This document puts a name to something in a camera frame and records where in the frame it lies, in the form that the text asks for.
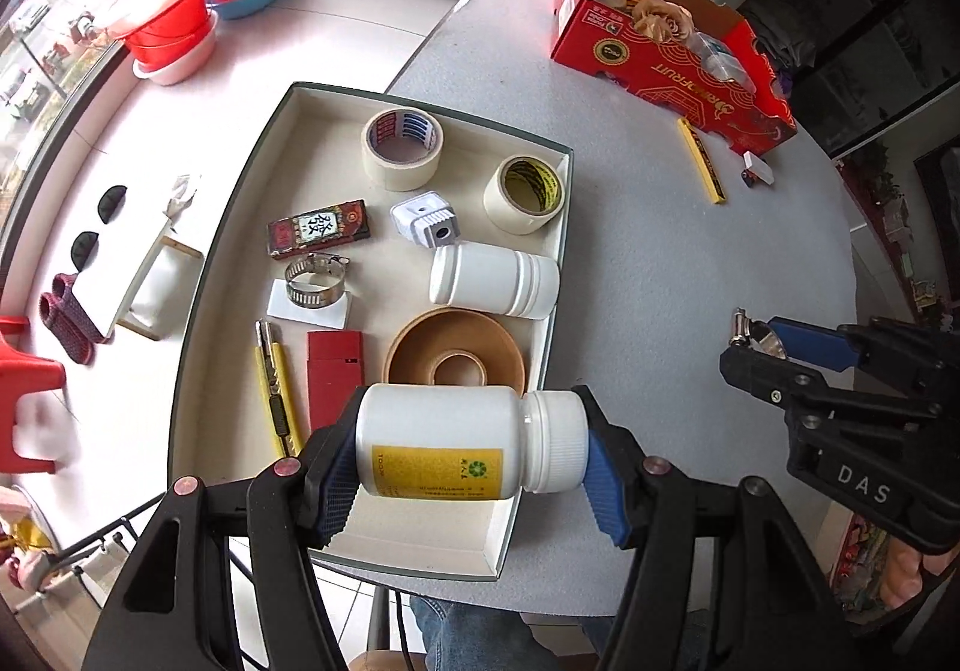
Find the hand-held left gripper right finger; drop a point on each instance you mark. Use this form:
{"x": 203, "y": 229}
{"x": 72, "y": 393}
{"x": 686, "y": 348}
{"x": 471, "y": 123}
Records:
{"x": 604, "y": 491}

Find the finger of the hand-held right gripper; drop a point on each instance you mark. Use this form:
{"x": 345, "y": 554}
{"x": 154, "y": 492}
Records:
{"x": 765, "y": 379}
{"x": 814, "y": 340}

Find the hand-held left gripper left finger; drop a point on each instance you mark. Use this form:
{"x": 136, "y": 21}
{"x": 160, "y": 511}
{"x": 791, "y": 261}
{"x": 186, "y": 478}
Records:
{"x": 334, "y": 491}

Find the red rectangular case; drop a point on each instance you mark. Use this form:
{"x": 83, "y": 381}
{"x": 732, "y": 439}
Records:
{"x": 334, "y": 379}

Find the yellow utility knife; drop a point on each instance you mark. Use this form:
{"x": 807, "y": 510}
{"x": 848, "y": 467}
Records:
{"x": 274, "y": 379}

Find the white bottle yellow label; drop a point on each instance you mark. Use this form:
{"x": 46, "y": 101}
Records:
{"x": 450, "y": 431}

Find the brown round plastic spool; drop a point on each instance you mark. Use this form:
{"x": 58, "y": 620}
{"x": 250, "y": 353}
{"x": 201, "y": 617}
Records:
{"x": 412, "y": 356}

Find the grey rimmed beige tray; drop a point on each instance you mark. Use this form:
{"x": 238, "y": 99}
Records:
{"x": 225, "y": 371}

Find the white rectangular card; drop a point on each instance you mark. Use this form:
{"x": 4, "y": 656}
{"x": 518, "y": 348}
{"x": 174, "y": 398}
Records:
{"x": 330, "y": 317}

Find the white ribbed plastic jar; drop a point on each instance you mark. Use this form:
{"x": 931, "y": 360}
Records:
{"x": 487, "y": 277}

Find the dark red printed card box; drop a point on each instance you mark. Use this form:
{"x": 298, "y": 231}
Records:
{"x": 319, "y": 229}

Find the white plug adapter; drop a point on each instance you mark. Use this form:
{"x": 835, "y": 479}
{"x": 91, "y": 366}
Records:
{"x": 420, "y": 214}

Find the beige tape roll yellow core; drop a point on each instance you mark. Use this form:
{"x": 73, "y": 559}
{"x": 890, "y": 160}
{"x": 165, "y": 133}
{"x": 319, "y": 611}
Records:
{"x": 517, "y": 214}

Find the beige masking tape roll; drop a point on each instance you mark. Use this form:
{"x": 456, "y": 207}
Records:
{"x": 397, "y": 172}

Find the person's right hand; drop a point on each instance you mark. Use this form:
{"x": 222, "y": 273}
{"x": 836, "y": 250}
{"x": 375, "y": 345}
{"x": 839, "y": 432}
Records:
{"x": 904, "y": 573}

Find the small white box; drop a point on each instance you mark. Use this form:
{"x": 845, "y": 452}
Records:
{"x": 759, "y": 167}

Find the person's leg in jeans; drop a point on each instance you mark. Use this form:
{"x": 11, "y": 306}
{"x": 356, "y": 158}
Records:
{"x": 480, "y": 633}

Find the yellow blade case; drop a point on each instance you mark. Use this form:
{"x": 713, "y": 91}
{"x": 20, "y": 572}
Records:
{"x": 701, "y": 161}

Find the white low table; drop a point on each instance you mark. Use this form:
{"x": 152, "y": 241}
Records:
{"x": 157, "y": 281}

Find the red cardboard box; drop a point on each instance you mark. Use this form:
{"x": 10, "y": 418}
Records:
{"x": 660, "y": 79}

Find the pair of maroon slippers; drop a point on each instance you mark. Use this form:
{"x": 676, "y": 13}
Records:
{"x": 71, "y": 319}

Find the pink toy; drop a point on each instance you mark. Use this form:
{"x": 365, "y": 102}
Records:
{"x": 19, "y": 536}

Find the red plastic stool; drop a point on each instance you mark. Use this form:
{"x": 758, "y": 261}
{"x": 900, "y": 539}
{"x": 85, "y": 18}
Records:
{"x": 30, "y": 379}

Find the crumpled white wrapper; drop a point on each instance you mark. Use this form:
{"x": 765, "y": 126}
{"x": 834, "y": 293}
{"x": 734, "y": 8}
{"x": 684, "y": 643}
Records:
{"x": 182, "y": 195}

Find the dried flowers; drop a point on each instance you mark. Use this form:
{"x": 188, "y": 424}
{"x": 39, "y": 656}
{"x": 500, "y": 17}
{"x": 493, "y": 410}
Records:
{"x": 660, "y": 15}

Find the white basin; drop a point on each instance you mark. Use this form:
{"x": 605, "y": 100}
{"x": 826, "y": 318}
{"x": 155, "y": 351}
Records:
{"x": 187, "y": 67}

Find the stack of red basins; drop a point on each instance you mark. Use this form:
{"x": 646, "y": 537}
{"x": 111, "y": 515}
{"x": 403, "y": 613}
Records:
{"x": 161, "y": 26}

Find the black folding chair frame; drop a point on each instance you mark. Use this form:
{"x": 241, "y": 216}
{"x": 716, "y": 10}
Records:
{"x": 112, "y": 551}

